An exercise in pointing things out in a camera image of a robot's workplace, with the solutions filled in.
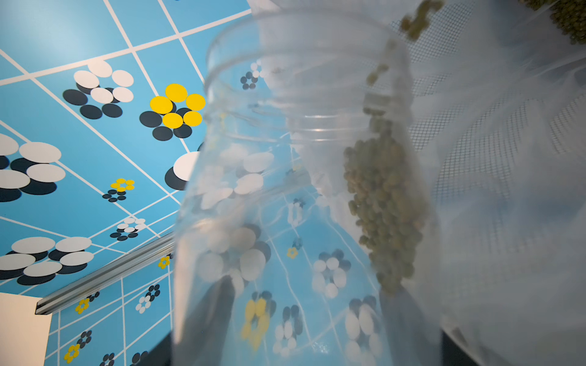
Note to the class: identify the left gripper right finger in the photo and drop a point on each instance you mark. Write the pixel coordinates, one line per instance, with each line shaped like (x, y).
(412, 338)

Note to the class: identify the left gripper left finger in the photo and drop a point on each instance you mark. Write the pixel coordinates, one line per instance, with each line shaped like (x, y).
(202, 339)

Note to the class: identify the clear jar large red lid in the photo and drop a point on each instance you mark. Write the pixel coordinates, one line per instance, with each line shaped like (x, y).
(307, 191)

